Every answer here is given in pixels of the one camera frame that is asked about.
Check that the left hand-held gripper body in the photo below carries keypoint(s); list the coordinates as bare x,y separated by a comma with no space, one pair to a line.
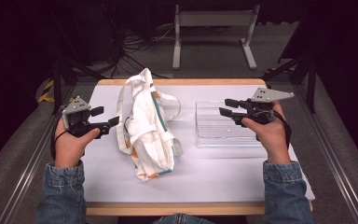
76,107

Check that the white table sheet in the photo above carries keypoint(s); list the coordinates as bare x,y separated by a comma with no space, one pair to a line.
199,177

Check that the aluminium frame rail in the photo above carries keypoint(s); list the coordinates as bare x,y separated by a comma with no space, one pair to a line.
31,161
332,155

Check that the person's left hand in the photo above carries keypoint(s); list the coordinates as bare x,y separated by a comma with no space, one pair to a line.
70,147

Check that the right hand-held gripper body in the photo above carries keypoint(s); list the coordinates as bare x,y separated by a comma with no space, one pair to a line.
259,107

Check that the person's denim knee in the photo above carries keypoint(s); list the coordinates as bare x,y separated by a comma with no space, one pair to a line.
181,218

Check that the person's right hand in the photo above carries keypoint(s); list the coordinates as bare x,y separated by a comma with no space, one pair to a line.
272,137

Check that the yellow black hazard tape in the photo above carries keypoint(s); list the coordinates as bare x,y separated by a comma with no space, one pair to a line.
45,96

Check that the white cloth tote bag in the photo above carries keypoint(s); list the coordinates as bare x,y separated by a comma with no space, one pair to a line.
147,130

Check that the clear plastic tray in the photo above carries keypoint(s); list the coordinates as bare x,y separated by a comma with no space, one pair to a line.
220,130

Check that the white metal stand frame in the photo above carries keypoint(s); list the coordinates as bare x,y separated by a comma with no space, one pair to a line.
213,18

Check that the black tripod stand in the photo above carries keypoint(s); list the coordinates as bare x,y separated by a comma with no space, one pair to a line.
310,81
57,81

